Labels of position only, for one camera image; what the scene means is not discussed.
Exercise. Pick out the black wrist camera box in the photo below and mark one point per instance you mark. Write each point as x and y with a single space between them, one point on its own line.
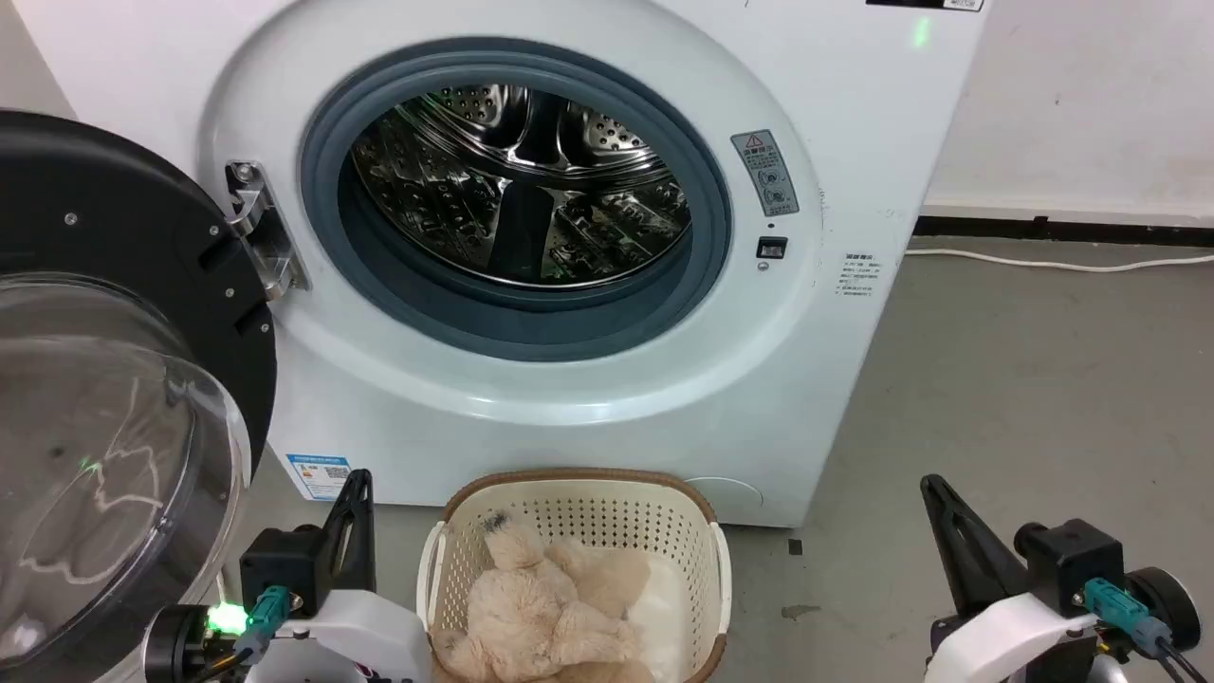
1067 560
283 564

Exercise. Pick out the beige plush teddy bear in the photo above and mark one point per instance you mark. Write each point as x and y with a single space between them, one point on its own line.
531 607

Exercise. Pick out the blue white energy label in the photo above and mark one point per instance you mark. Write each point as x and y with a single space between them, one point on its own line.
320 476

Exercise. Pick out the round white filter cover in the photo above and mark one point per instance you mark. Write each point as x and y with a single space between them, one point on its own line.
735 495

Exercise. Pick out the black round glass washer door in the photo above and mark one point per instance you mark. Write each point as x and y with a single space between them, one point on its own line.
95 209

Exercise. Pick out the stainless steel washer drum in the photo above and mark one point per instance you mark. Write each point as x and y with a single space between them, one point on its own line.
455 190

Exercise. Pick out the grey warning sticker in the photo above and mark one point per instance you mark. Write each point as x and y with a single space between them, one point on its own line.
764 173

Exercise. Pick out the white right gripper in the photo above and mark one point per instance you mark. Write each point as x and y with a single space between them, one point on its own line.
1015 636

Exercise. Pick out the cream perforated laundry basket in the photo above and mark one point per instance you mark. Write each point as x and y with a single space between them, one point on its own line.
607 503

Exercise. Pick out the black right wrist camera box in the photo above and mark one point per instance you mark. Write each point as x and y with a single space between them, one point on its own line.
1067 560

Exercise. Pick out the black door latch slot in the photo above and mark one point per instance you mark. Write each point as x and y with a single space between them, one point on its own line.
771 248

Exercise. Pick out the black wall baseboard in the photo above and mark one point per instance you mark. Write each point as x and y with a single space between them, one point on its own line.
1043 230

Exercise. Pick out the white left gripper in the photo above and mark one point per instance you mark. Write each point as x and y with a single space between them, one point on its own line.
360 631

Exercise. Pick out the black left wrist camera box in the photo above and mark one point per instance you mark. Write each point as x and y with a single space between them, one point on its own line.
283 564

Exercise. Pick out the black washer control panel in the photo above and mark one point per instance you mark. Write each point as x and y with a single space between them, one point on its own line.
925 4

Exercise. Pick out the small printed text label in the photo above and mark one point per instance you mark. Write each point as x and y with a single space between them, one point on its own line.
858 275

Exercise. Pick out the metal door hinge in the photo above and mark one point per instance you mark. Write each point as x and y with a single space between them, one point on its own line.
266 237

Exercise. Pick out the white front-load washing machine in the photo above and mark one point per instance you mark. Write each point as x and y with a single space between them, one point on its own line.
835 142

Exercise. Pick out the grey rubber door gasket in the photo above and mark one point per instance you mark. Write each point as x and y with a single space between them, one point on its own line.
325 166

